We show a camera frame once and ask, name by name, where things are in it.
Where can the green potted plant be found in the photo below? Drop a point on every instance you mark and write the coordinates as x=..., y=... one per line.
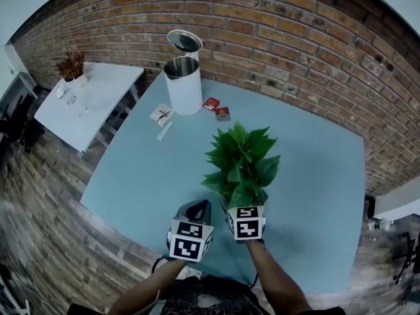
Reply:
x=243, y=162

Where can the person's left forearm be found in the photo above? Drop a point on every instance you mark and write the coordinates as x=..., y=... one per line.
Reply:
x=154, y=284

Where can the white desk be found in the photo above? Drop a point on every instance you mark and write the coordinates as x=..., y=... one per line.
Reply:
x=24, y=80

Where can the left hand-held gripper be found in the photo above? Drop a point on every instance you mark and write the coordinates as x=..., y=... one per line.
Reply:
x=190, y=238

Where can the black patterned shirt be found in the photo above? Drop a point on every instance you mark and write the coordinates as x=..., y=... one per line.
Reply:
x=213, y=300

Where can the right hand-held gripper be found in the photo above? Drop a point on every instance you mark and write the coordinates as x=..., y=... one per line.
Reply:
x=246, y=223

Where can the white side table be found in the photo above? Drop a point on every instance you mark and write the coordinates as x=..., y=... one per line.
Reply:
x=98, y=110

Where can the person's right forearm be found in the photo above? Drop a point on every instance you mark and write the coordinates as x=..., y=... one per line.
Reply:
x=279, y=274

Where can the slim white stick packet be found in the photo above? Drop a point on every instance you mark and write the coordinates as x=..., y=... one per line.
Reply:
x=164, y=131

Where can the black office chair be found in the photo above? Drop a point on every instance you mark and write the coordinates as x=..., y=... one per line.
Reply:
x=19, y=123
x=409, y=251

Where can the red packet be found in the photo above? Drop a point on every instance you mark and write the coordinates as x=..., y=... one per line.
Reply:
x=210, y=103
x=222, y=113

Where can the clear plastic bottle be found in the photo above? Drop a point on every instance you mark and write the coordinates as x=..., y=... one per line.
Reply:
x=71, y=99

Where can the dried brown potted plant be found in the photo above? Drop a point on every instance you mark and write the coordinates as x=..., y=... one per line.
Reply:
x=71, y=66

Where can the white packet with black print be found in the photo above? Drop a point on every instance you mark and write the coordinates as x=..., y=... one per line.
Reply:
x=161, y=114

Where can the light blue table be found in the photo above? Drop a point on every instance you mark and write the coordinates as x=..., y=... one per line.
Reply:
x=147, y=182

